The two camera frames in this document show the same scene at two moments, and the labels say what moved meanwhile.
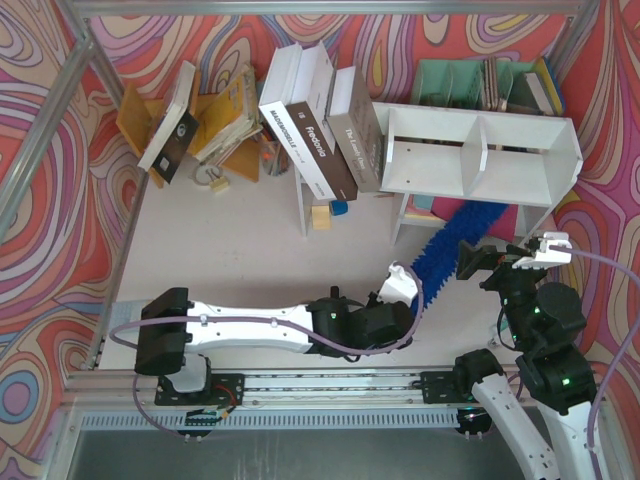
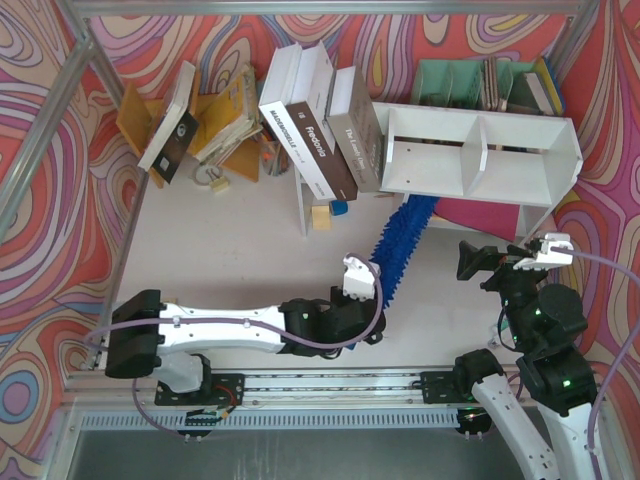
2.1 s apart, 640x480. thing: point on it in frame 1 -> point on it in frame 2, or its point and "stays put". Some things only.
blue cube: (339, 207) stays put
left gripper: (405, 325) -> (365, 321)
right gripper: (495, 267) stays put
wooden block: (321, 218) stays put
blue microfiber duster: (468, 222) -> (401, 235)
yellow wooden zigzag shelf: (139, 118) stays put
